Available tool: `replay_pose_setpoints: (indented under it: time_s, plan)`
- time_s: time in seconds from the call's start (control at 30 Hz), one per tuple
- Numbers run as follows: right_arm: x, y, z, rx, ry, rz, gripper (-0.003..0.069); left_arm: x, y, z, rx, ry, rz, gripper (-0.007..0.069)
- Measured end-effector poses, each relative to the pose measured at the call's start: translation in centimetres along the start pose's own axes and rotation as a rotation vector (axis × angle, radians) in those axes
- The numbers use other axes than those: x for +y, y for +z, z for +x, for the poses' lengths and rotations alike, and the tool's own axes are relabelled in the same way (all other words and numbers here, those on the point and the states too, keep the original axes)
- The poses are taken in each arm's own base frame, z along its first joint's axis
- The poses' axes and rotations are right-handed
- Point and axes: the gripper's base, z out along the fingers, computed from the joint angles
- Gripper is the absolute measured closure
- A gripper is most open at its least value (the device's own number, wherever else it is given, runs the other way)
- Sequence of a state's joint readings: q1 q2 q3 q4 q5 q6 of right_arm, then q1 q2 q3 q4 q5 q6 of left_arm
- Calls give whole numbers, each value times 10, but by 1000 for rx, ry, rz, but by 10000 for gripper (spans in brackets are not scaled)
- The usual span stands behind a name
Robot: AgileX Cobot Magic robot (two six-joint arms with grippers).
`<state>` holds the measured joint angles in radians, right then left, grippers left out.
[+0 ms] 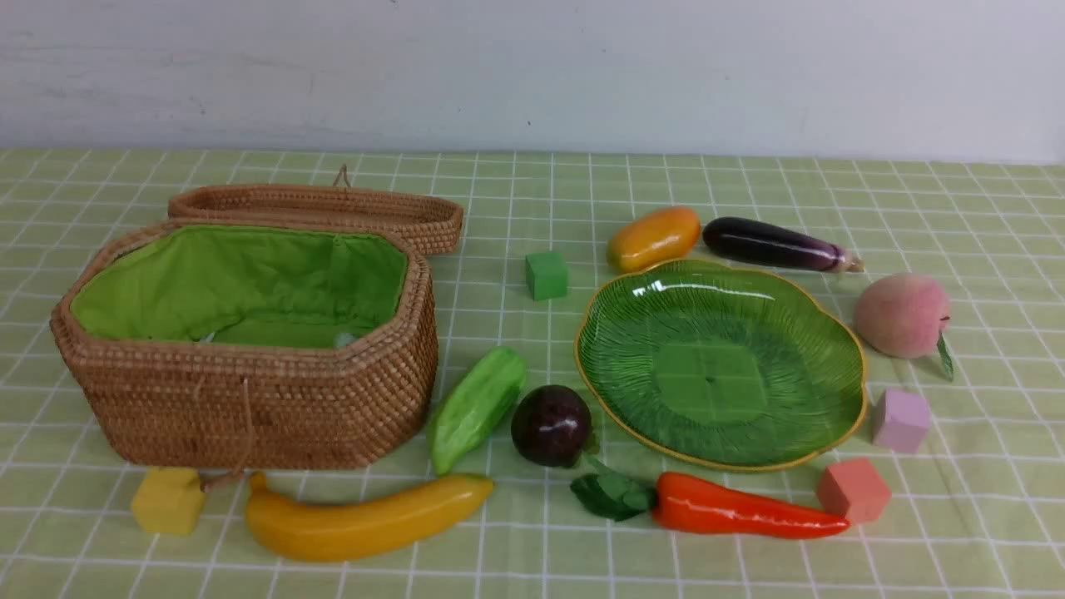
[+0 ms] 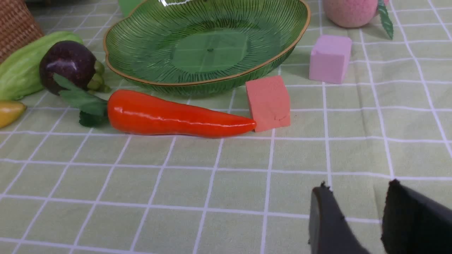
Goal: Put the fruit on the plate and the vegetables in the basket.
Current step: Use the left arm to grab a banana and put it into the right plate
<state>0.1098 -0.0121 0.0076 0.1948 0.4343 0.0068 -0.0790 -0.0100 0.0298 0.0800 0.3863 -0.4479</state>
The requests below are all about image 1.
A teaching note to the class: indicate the green toy bitter gourd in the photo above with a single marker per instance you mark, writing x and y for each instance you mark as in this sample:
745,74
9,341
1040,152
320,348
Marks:
475,406

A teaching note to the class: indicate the dark purple toy mangosteen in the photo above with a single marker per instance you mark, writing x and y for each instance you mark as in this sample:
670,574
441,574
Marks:
552,426

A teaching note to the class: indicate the orange yellow toy mango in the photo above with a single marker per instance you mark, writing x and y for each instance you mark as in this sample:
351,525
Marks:
665,234

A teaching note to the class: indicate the purple toy eggplant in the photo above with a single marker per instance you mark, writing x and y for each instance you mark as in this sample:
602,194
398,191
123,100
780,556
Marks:
759,243

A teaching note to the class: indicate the orange toy carrot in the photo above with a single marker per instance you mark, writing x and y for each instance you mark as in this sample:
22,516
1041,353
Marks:
684,503

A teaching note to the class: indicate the yellow toy banana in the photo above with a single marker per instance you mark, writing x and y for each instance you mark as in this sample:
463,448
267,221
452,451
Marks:
336,533

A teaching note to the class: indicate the pink toy peach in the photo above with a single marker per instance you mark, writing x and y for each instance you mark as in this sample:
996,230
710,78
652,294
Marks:
905,316

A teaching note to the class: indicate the green foam cube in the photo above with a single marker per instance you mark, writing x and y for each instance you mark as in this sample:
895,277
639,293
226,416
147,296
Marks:
546,275

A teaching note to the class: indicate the wicker basket lid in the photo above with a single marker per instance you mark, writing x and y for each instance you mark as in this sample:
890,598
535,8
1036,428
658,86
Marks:
429,224

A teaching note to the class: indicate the green leaf-shaped plate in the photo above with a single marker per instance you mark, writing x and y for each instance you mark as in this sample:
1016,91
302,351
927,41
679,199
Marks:
732,369

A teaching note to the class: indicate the brown wicker basket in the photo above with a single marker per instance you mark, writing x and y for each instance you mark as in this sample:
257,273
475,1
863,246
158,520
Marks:
253,344

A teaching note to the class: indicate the red foam cube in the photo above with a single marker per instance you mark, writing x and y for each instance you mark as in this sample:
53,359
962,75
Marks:
853,490

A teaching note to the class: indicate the pink foam cube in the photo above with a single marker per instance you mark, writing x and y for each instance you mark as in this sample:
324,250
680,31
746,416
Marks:
901,421

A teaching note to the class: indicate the yellow foam cube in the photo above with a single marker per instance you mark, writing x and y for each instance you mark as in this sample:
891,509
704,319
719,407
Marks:
168,501

